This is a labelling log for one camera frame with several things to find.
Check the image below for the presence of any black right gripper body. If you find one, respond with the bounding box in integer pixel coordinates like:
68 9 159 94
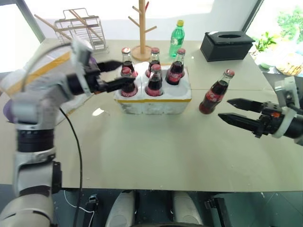
254 101 289 139

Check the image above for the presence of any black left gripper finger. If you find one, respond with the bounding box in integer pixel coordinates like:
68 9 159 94
103 77 136 93
98 60 123 73

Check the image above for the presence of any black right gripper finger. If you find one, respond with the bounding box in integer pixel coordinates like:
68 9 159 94
226 97 264 112
217 113 261 136

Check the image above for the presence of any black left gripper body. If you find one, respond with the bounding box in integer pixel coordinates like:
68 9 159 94
84 62 110 94

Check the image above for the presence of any glass cola bottle red cap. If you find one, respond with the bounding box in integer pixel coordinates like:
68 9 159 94
144 63 164 97
198 69 236 116
121 47 138 78
165 48 187 86
120 67 139 98
145 47 161 79

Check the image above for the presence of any white foam crate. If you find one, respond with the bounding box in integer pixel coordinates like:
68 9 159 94
113 61 192 116

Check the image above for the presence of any cardboard box with yellow tape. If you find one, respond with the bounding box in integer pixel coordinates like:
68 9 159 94
0 44 97 126

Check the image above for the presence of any black tissue box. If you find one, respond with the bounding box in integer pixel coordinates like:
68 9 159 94
199 30 256 63

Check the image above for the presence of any wooden mug tree stand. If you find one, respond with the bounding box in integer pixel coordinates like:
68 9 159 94
127 0 158 61

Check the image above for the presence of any woven yellow basket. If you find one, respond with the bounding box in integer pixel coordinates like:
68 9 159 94
275 61 303 77

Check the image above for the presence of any short wooden stick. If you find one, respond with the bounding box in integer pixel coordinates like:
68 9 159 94
71 9 88 25

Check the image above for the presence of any long wooden stick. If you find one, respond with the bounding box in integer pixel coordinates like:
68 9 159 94
34 14 72 41

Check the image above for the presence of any green plastic soda bottle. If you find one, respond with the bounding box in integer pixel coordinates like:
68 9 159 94
168 19 186 58

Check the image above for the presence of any green leafy plant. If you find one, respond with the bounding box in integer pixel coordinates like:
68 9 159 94
250 6 303 62

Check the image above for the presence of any dark block under table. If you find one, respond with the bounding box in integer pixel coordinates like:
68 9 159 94
204 195 234 227

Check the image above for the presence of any white rounded robot leg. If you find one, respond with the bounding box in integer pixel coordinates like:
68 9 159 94
105 190 136 227
172 191 204 227

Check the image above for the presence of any small dark clamp under table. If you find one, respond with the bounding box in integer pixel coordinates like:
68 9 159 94
86 194 99 214

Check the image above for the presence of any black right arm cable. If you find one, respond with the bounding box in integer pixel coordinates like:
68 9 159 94
287 103 303 112

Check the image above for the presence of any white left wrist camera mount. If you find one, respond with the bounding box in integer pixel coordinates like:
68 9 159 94
70 38 94 96

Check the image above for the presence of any metal wire dish rack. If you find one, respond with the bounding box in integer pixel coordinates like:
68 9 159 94
54 8 110 54

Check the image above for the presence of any black hanging cable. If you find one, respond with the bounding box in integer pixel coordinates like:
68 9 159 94
59 107 84 227

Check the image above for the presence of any thin white floor cable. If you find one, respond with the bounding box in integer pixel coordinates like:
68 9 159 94
63 189 96 227

